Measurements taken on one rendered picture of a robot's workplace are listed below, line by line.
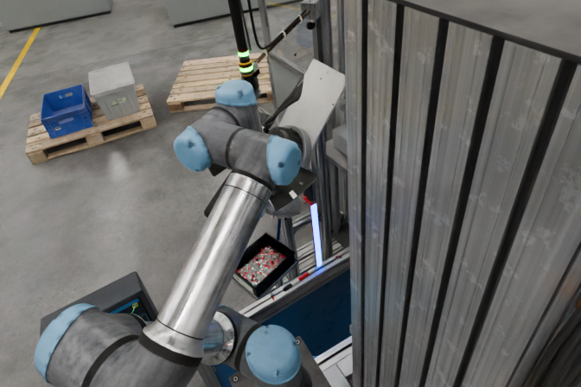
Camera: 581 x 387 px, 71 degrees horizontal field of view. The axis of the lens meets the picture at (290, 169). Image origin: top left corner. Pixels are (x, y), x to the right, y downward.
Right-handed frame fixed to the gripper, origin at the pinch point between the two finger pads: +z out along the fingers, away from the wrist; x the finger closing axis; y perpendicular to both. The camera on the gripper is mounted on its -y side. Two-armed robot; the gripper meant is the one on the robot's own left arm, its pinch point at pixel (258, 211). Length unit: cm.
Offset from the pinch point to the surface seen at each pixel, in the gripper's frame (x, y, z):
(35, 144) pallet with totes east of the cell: -78, -340, 128
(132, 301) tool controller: -35.8, -10.9, 19.0
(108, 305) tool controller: -41.2, -12.5, 17.5
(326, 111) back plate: 59, -52, 20
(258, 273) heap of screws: 5, -28, 60
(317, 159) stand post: 57, -59, 49
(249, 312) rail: -7, -14, 57
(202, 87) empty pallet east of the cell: 93, -329, 129
